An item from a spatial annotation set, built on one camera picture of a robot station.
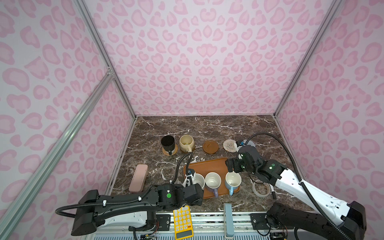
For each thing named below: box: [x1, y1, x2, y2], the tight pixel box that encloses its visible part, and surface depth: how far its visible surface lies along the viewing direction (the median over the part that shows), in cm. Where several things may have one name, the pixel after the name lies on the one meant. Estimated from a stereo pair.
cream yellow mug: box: [179, 134, 195, 153], surface depth 96 cm
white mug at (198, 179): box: [192, 172, 206, 189], surface depth 80 cm
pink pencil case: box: [129, 164, 149, 192], surface depth 88 cm
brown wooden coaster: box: [202, 140, 219, 154], surface depth 103 cm
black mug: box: [161, 135, 176, 156], surface depth 94 cm
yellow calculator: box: [173, 205, 194, 240], surface depth 73 cm
